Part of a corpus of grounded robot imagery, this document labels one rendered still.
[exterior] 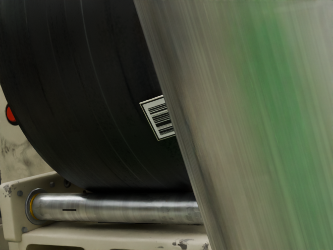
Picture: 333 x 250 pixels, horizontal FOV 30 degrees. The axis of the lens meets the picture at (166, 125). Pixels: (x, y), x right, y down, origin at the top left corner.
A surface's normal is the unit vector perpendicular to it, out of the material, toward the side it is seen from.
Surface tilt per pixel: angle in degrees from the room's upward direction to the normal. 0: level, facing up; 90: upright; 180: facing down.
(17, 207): 90
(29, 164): 90
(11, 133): 90
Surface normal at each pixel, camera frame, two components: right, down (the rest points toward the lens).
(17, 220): 0.83, -0.07
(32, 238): -0.54, 0.11
